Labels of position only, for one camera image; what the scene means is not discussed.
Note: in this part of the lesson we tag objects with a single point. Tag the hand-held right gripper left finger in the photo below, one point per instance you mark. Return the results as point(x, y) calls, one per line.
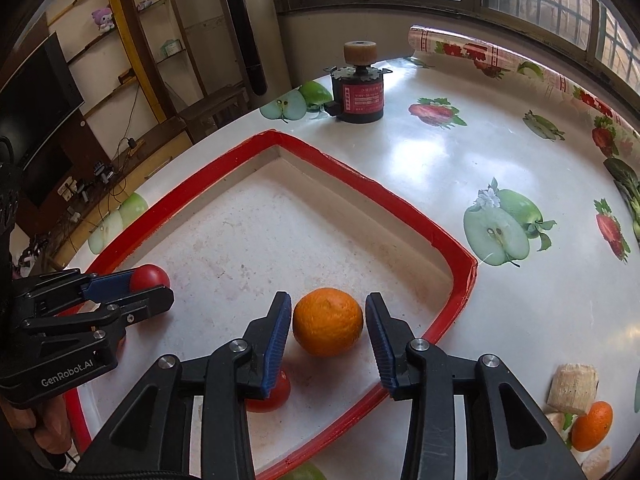
point(277, 340)

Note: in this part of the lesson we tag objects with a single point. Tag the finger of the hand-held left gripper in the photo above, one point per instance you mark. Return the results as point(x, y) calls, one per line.
point(150, 302)
point(112, 282)

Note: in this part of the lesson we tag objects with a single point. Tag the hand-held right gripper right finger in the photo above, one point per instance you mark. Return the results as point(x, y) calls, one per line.
point(380, 345)

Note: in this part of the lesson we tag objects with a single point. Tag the red tomato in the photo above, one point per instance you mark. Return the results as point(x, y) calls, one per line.
point(152, 276)
point(277, 396)

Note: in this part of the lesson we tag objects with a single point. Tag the orange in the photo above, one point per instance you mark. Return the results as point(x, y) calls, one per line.
point(327, 322)
point(592, 427)

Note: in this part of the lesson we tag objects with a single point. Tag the red-rimmed white tray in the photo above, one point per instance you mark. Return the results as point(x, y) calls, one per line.
point(250, 240)

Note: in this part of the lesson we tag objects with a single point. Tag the person's left hand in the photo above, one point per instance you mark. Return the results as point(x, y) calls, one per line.
point(47, 425)

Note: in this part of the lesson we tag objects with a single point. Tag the white power strip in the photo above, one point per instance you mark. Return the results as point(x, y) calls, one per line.
point(67, 190)

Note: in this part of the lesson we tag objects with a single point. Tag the black power adapter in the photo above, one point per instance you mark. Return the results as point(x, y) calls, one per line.
point(133, 143)

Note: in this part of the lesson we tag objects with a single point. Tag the wooden television cabinet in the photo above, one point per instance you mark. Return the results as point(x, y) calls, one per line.
point(150, 145)

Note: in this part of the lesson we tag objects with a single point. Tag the fruit print tablecloth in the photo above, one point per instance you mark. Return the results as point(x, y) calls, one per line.
point(400, 160)

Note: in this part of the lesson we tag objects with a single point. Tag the black television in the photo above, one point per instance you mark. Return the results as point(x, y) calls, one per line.
point(35, 110)

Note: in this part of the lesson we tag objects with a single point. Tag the cork block on table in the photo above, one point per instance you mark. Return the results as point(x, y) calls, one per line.
point(572, 387)

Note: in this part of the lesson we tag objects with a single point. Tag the wooden stool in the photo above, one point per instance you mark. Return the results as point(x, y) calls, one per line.
point(210, 110)

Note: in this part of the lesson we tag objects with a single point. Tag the small wooden box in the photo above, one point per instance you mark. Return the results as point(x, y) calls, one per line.
point(126, 77)

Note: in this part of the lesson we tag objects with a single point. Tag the green tissue box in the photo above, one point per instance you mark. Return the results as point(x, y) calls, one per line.
point(170, 50)

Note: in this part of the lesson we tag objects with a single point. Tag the black motor with cork roller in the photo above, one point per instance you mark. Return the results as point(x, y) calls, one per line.
point(357, 102)

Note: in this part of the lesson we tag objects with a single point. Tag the small cork piece right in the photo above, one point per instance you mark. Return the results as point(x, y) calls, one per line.
point(597, 462)

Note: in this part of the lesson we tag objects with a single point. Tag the purple plush toy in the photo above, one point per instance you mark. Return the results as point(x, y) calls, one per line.
point(104, 19)

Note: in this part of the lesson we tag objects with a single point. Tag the small purple toy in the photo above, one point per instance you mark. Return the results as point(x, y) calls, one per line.
point(144, 4)

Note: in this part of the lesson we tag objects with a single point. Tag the black vertical pipe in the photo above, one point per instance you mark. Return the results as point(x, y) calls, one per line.
point(245, 35)

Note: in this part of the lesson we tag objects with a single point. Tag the wooden wall shelf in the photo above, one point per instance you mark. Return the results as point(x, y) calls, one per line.
point(131, 35)

